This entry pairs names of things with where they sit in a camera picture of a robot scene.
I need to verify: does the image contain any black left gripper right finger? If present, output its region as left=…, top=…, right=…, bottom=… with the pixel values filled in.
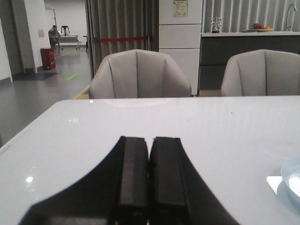
left=149, top=137, right=238, bottom=225

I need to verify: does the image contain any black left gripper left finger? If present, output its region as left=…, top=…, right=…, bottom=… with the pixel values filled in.
left=20, top=136, right=148, bottom=225

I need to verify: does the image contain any light blue plate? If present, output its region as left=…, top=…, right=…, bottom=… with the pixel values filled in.
left=281, top=157, right=300, bottom=212

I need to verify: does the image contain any grey chair left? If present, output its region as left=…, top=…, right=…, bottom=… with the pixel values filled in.
left=89, top=49, right=192, bottom=99

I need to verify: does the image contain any grey chair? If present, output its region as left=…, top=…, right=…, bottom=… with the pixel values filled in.
left=221, top=49, right=300, bottom=97
left=89, top=49, right=192, bottom=99

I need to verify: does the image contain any grey chair right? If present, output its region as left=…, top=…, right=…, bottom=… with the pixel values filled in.
left=221, top=49, right=300, bottom=97

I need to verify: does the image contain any dark kitchen counter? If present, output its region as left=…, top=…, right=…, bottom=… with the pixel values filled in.
left=198, top=31, right=300, bottom=91

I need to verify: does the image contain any red trash bin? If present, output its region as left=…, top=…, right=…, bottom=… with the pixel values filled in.
left=40, top=48, right=56, bottom=70

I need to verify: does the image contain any red barrier belt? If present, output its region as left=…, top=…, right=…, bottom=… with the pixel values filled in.
left=93, top=36, right=150, bottom=42

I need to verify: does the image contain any background folding table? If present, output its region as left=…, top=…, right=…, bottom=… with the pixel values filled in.
left=59, top=25, right=80, bottom=50

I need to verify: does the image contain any seated person in background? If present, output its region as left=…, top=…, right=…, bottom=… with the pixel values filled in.
left=48, top=25, right=60, bottom=49

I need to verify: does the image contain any white refrigerator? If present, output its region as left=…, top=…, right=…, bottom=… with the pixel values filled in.
left=159, top=0, right=203, bottom=95

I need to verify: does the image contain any fruit bowl on counter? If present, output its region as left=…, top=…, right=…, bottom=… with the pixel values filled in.
left=252, top=23, right=274, bottom=32

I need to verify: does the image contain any silver faucet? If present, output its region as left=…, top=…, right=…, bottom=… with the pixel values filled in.
left=285, top=3, right=297, bottom=31

